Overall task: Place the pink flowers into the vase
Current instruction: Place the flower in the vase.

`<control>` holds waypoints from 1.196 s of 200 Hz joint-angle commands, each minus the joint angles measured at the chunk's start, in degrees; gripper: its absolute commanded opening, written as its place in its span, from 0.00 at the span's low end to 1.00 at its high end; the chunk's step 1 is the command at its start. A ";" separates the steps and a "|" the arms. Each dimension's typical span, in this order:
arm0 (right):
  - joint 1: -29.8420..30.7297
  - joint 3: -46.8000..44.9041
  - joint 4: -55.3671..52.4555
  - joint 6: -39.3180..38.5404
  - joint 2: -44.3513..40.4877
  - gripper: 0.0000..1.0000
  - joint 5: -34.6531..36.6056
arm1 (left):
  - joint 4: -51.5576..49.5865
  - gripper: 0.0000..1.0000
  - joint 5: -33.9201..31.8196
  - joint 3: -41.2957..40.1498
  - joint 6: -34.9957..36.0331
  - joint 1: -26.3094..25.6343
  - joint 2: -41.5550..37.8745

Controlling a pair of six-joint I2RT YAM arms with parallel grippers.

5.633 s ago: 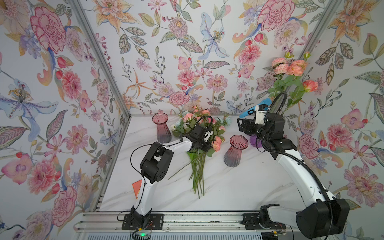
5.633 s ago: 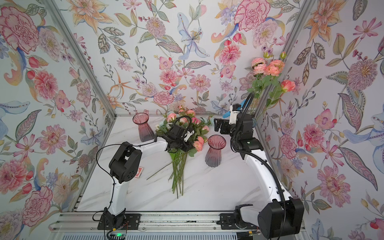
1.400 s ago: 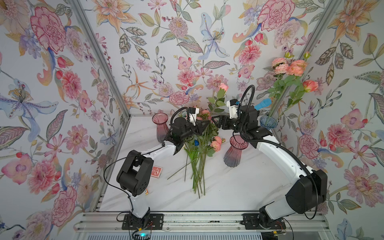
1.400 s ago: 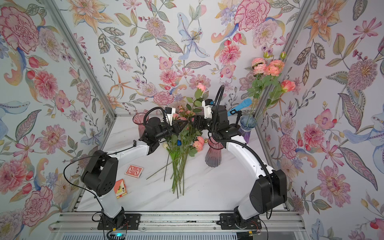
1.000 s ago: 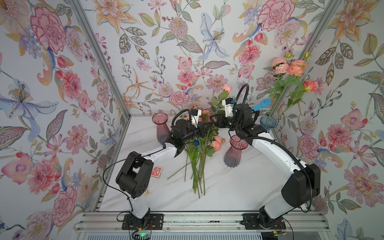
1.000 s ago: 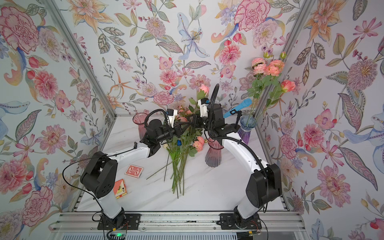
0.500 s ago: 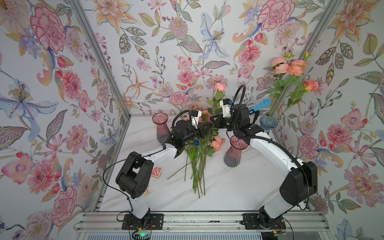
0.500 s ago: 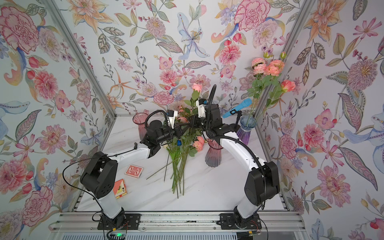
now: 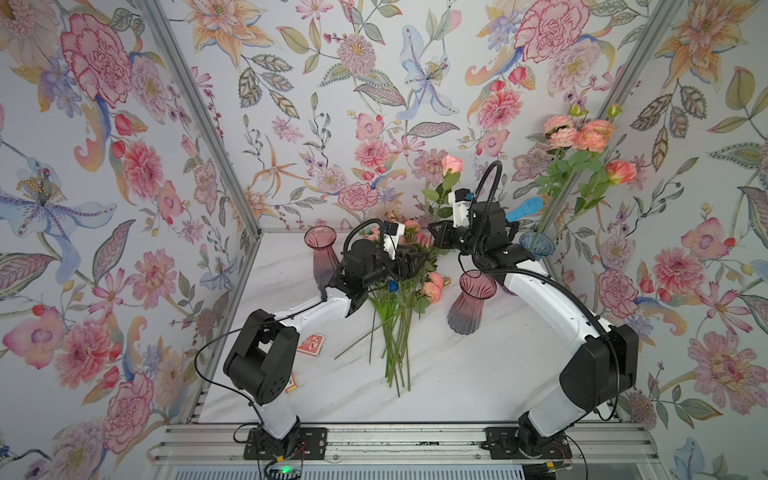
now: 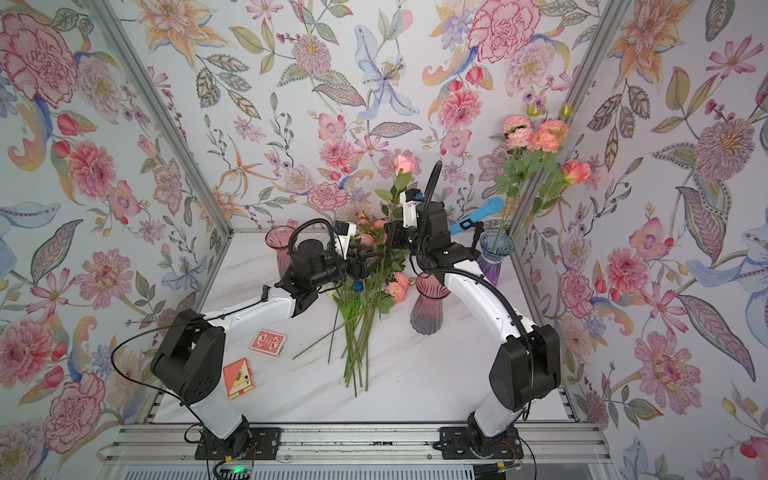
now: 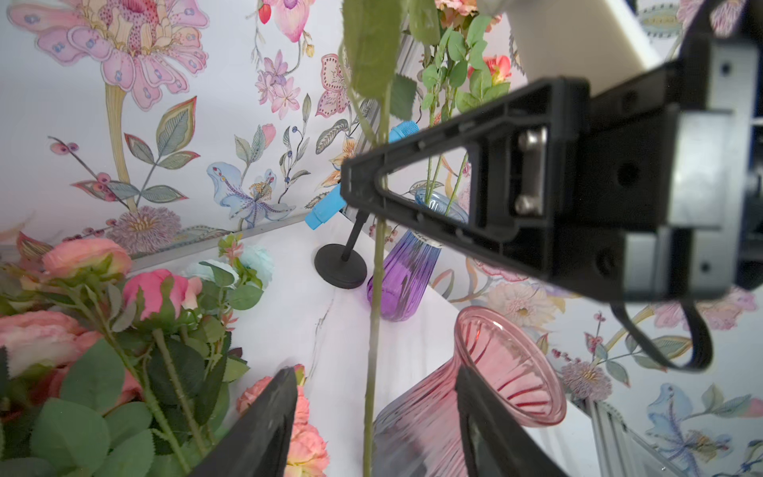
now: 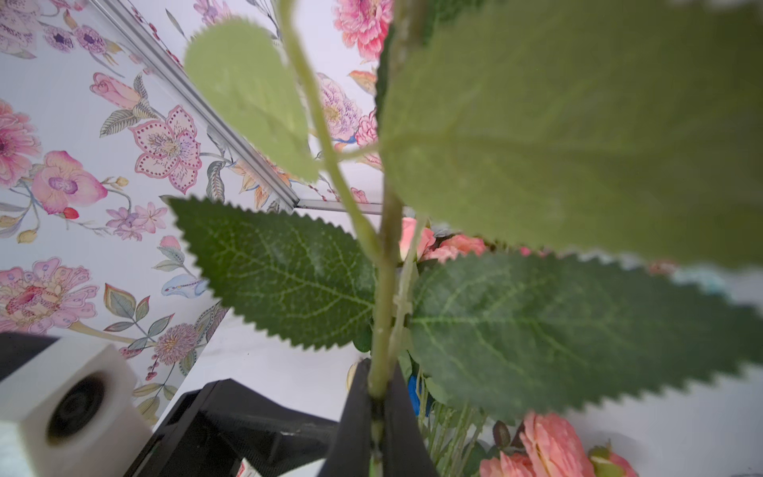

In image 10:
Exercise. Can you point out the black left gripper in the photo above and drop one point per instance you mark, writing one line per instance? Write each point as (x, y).
(355, 268)

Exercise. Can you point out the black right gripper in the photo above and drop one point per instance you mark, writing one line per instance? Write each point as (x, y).
(398, 235)

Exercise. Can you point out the purple glass vase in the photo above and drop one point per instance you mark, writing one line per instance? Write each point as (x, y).
(494, 248)

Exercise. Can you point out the red playing card box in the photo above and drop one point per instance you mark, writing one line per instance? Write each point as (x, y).
(268, 343)

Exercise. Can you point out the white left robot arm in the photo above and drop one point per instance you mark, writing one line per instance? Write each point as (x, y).
(190, 359)

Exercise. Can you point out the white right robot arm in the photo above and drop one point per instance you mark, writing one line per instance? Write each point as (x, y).
(527, 364)

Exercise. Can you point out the orange yellow card box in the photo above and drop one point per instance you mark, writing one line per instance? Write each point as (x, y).
(238, 378)

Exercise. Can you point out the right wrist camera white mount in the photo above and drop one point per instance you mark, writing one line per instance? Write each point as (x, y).
(409, 200)

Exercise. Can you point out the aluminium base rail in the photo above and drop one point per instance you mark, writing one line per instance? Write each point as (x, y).
(360, 451)

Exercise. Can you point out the pink flower stem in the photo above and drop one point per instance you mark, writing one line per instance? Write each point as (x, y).
(390, 199)
(520, 140)
(549, 193)
(549, 136)

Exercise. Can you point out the pink glass vase back left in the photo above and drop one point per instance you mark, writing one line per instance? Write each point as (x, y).
(278, 239)

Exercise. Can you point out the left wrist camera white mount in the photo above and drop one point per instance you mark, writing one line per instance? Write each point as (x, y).
(344, 233)

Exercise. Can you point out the blue toy microphone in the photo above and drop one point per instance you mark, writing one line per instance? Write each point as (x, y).
(490, 207)

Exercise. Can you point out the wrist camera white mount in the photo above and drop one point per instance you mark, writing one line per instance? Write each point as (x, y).
(409, 200)
(344, 233)

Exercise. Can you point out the artificial flower bunch on table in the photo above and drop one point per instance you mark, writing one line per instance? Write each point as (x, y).
(361, 302)

